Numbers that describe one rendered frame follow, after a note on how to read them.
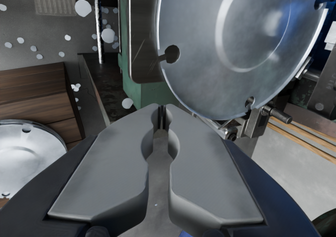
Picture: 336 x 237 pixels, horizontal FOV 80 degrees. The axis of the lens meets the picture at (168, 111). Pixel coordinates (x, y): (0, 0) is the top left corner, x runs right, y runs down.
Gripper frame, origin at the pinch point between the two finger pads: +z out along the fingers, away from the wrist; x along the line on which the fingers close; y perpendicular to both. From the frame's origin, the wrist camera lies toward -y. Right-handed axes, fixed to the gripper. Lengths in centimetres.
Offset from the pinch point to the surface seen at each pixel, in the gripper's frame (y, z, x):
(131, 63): 0.6, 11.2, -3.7
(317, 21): -3.8, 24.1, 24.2
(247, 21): -3.9, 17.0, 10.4
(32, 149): 37, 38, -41
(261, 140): 106, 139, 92
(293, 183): 121, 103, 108
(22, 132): 31, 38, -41
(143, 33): -2.6, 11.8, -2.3
